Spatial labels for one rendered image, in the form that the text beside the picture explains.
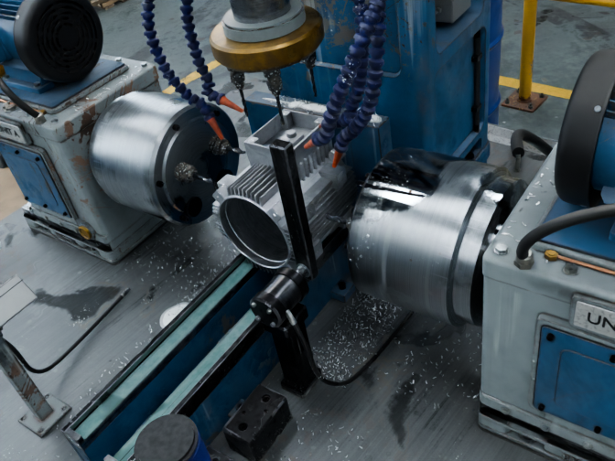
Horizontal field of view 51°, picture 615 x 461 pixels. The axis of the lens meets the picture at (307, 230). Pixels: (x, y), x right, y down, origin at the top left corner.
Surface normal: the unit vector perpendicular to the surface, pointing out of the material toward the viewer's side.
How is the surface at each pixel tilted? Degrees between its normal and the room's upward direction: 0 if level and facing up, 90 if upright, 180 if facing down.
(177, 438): 0
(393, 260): 69
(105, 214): 90
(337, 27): 90
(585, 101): 42
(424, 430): 0
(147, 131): 28
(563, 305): 89
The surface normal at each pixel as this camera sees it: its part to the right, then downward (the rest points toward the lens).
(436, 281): -0.59, 0.40
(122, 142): -0.50, -0.15
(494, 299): -0.56, 0.59
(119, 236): 0.81, 0.26
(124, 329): -0.16, -0.76
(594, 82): -0.41, -0.38
